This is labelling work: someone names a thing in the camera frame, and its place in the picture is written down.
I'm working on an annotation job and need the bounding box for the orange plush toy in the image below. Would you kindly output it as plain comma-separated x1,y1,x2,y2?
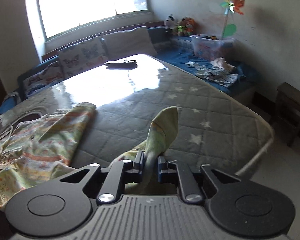
181,17,197,36

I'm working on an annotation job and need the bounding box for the dark wooden stool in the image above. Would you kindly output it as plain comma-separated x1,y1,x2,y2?
269,82,300,147

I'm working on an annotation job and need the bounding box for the colourful patterned children's garment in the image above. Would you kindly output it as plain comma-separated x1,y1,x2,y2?
0,102,179,211

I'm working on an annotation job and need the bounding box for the butterfly print cushion low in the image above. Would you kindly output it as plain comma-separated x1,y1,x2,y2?
23,61,64,98

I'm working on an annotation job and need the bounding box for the pile of clothes on sofa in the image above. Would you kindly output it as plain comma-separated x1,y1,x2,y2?
185,57,239,88

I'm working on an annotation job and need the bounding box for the black remote control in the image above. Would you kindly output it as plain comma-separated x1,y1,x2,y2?
105,60,138,69

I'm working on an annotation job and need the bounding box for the butterfly print cushion upright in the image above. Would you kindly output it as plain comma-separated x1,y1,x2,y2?
58,36,108,79

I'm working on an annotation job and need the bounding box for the colourful paper pinwheel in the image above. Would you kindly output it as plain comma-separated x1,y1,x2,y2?
221,0,245,39

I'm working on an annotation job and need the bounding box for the window with frame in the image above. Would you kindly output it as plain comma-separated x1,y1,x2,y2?
38,0,149,39

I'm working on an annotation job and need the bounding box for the green yellow plush toy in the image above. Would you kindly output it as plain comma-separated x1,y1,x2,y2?
174,21,187,36

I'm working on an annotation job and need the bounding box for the grey quilted star tablecloth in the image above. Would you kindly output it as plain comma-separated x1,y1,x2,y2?
0,55,274,176

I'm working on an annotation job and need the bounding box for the clear plastic storage box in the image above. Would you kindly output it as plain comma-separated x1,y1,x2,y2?
190,34,236,61

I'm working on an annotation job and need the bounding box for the black and white plush toy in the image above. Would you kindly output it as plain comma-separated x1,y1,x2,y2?
164,15,175,29

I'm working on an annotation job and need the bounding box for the blue cloth on sofa arm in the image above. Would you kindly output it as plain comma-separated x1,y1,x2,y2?
0,92,21,115

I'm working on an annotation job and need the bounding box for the dark blue sofa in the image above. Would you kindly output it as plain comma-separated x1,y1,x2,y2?
0,26,256,116

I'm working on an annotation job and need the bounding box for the white plain cushion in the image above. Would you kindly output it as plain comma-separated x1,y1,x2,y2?
103,27,157,60

